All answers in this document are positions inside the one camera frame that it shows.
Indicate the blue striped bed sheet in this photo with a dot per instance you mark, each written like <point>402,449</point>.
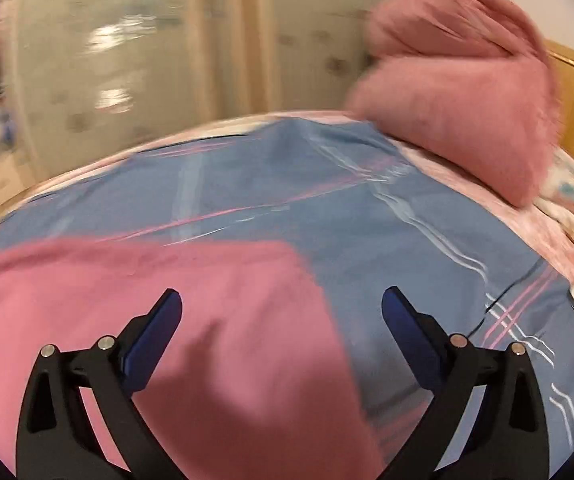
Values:
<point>342,210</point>

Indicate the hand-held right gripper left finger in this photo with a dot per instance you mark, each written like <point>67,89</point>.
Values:
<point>152,345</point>

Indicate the white and pink jacket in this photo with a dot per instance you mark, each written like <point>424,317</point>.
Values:
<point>217,310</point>

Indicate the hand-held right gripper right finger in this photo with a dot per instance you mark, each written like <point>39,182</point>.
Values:
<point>412,340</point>

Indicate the wardrobe with frosted sliding doors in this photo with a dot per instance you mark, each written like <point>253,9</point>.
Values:
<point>142,60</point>

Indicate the pink folded blanket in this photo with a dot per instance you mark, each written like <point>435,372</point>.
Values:
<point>457,100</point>

